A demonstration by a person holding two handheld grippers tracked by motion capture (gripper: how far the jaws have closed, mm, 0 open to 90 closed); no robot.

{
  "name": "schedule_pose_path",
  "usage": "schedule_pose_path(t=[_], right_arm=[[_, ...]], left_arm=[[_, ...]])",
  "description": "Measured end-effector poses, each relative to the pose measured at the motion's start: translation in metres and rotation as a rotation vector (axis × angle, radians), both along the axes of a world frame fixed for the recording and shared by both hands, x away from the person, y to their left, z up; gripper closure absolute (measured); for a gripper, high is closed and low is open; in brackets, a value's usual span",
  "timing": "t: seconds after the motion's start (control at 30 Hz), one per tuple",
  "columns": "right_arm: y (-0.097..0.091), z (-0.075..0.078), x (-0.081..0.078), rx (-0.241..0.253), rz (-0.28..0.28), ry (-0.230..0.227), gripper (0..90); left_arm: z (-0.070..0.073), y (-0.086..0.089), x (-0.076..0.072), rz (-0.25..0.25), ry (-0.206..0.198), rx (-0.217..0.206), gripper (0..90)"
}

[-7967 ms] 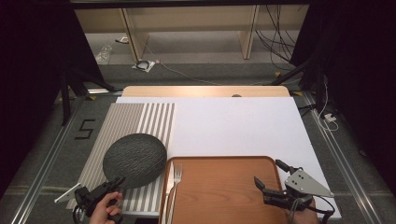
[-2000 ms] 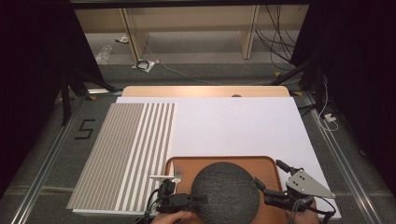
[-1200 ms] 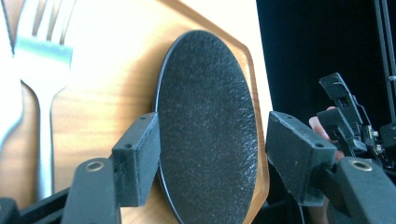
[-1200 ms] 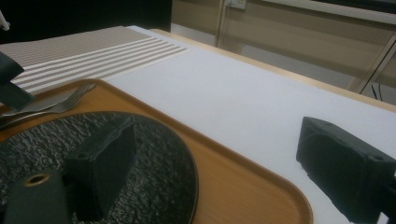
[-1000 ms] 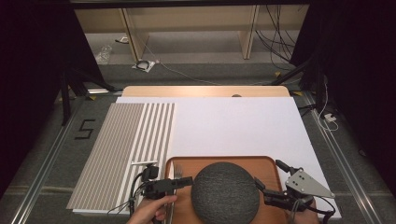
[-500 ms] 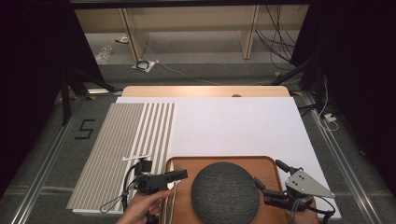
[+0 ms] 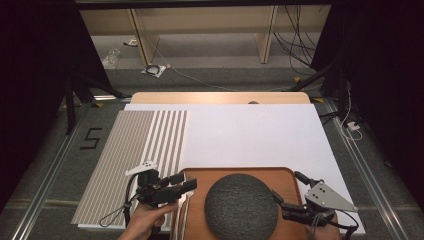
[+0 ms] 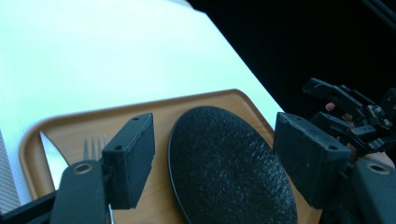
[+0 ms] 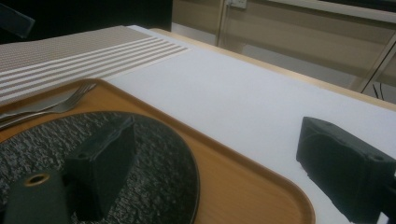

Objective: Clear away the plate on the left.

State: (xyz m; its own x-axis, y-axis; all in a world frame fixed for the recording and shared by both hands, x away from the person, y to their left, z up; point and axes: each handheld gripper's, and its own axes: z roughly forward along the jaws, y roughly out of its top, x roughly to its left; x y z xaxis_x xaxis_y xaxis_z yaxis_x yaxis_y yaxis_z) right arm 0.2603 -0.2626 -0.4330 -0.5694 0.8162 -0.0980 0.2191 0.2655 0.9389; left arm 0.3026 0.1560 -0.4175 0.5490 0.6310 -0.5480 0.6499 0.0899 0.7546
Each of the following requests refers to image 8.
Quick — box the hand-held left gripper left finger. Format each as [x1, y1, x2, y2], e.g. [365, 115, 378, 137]
[101, 112, 156, 210]

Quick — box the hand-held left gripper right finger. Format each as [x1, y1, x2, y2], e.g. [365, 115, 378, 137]
[273, 111, 353, 210]

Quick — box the silver fork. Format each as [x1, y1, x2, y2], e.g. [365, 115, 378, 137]
[82, 133, 117, 224]

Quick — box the brown wooden tray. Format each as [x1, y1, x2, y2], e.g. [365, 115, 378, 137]
[18, 89, 323, 224]

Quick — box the silver table knife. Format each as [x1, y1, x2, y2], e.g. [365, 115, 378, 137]
[38, 130, 70, 191]

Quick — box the black textured plate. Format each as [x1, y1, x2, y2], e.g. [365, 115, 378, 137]
[166, 105, 299, 224]

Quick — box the white board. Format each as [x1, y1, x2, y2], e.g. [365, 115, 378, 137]
[0, 0, 285, 207]

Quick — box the grey striped placemat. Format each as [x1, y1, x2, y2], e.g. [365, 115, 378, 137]
[0, 129, 22, 217]

